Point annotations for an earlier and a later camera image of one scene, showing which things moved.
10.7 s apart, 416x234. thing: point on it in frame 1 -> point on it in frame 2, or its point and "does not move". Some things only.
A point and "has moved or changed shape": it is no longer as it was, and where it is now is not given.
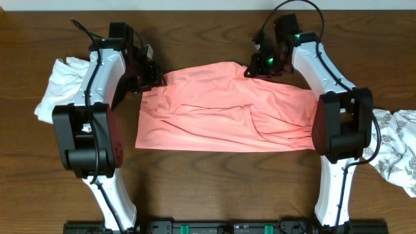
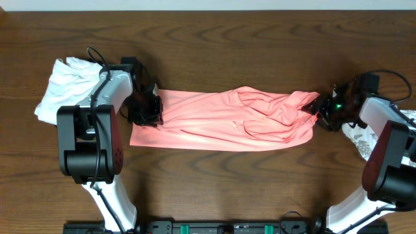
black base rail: x=225 y=227 does not move
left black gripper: x=153 y=80 -> x=153 y=117
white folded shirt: x=65 y=82 does not move
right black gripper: x=256 y=69 -> x=320 y=104
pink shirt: x=221 y=106 has moved or changed shape
